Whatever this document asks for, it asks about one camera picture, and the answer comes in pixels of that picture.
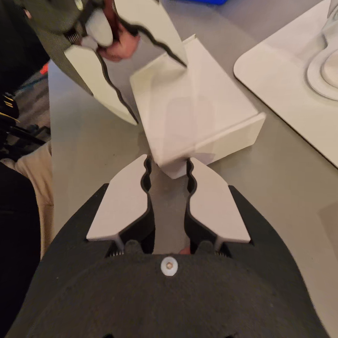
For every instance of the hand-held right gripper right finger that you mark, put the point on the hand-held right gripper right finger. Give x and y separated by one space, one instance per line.
216 208

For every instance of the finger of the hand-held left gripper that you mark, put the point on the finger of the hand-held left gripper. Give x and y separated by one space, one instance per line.
158 18
97 79

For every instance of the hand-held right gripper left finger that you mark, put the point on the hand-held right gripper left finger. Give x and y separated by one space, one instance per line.
121 208

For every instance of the white cardboard box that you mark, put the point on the white cardboard box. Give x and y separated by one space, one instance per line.
195 105

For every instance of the person's left hand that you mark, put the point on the person's left hand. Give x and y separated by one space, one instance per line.
121 47

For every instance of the person's beige trousers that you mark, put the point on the person's beige trousers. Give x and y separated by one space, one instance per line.
39 184

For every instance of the black metal stand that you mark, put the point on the black metal stand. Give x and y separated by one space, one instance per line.
15 132

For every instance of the person's black garment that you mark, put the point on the person's black garment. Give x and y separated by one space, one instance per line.
15 224

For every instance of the white stand base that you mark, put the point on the white stand base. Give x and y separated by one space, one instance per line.
277 79

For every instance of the clear plastic dome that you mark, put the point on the clear plastic dome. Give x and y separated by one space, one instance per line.
324 74

